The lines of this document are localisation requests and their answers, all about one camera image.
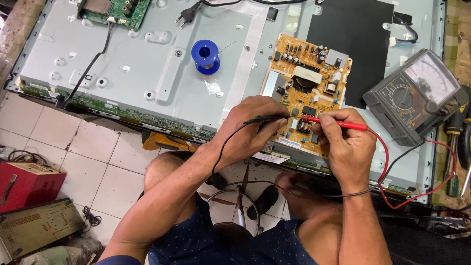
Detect white flat ribbon cable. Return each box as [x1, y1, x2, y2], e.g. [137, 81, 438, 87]
[220, 5, 270, 125]

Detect black power plug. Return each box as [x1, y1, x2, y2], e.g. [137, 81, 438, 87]
[175, 2, 202, 27]

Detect black multimeter probe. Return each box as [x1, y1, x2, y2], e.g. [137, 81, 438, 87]
[244, 115, 292, 125]

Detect black coiled floor cable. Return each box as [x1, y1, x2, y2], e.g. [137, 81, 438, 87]
[82, 206, 102, 227]

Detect person's right hand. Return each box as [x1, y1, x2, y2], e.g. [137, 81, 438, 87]
[311, 108, 377, 185]

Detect blue solder spool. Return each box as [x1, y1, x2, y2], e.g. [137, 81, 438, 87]
[191, 39, 221, 76]

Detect yellow black handled screwdriver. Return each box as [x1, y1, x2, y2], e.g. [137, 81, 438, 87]
[443, 110, 464, 181]

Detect red metal equipment box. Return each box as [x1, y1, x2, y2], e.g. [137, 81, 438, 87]
[0, 162, 67, 213]

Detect green strip circuit board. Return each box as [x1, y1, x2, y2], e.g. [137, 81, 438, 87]
[18, 83, 218, 142]

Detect wire harness with white connector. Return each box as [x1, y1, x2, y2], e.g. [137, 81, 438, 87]
[389, 12, 419, 47]

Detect black sandal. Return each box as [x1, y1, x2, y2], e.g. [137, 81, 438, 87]
[246, 185, 279, 221]

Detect metal stool frame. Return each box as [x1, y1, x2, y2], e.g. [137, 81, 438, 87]
[205, 188, 264, 236]

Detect black plastic sheet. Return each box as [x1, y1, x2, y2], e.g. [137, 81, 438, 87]
[306, 0, 394, 110]

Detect person's blue dotted shorts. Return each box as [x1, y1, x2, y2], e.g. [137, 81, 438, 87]
[96, 191, 321, 265]

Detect black probe lead wire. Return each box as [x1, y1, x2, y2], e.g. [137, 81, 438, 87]
[211, 121, 427, 198]

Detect grey metal television chassis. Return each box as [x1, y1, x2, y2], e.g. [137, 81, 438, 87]
[4, 0, 447, 205]

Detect orange black tool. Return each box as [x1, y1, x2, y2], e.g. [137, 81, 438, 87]
[142, 130, 200, 152]

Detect yellow power supply board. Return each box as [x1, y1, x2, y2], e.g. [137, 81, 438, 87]
[260, 34, 353, 159]

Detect green main circuit board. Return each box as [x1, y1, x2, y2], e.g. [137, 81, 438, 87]
[77, 0, 151, 32]

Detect person's left hand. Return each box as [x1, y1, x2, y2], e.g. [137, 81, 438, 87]
[216, 96, 291, 169]

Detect red multimeter probe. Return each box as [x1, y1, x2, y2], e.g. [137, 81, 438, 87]
[301, 115, 368, 132]

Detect black board cable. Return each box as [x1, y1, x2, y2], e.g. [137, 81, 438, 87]
[55, 22, 115, 109]

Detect beige perforated metal chassis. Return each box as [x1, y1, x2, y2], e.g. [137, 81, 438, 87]
[0, 198, 86, 263]

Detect green plastic bag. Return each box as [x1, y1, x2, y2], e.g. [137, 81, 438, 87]
[18, 238, 104, 265]

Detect grey analog multimeter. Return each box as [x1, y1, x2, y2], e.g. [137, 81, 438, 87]
[362, 49, 470, 147]

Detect red probe lead wire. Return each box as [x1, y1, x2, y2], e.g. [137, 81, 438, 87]
[366, 127, 458, 210]

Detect black cables bundle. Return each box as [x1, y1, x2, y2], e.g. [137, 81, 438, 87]
[7, 150, 49, 167]

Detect green handled screwdriver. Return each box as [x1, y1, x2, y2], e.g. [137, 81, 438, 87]
[446, 173, 460, 198]

